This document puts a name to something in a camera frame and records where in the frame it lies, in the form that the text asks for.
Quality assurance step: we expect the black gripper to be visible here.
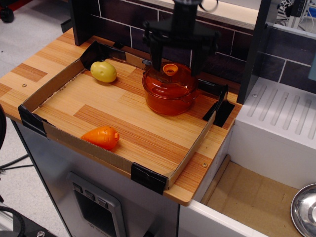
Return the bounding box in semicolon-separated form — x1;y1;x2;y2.
143;2;220;77

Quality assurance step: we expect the orange transparent pot lid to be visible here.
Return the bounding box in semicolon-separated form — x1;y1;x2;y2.
143;62;198;99

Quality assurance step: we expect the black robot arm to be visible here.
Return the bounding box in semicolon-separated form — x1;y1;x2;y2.
143;0;221;76

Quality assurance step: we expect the orange transparent pot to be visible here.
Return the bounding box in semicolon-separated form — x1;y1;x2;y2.
145;85;198;116

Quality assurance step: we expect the cardboard fence with black tape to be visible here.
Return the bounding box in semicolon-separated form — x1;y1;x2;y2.
18;42;240;194

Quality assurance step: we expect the yellow toy potato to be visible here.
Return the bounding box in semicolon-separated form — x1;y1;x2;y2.
90;61;117;83

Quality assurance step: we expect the orange toy carrot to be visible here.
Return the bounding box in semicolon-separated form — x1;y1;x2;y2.
81;126;119;150

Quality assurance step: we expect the white sink drainboard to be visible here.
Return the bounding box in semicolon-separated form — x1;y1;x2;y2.
228;78;316;189

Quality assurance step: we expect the black caster wheel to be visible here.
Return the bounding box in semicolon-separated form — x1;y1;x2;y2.
0;7;14;23

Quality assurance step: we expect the steel bowl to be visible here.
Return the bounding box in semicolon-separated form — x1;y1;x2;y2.
290;184;316;237

